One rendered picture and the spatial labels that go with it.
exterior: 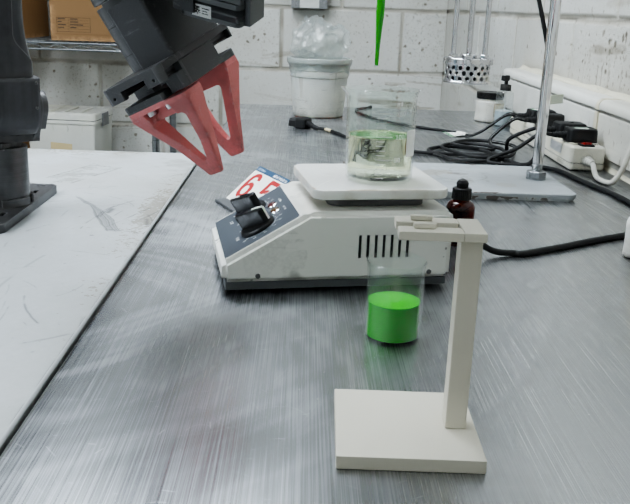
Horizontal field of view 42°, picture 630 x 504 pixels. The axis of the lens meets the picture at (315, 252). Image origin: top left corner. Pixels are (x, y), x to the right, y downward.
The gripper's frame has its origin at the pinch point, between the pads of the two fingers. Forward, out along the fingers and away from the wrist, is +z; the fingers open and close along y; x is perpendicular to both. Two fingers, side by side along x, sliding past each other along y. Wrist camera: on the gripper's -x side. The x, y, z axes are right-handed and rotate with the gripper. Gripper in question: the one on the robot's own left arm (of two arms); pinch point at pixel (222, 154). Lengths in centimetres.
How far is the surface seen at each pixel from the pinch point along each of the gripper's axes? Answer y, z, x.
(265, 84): 203, 29, 142
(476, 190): 40.9, 26.3, 1.0
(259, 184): 22.5, 10.4, 17.2
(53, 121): 142, 2, 184
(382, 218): 3.9, 11.0, -8.5
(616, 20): 94, 25, -10
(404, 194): 6.0, 10.2, -10.3
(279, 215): 1.8, 7.3, -0.5
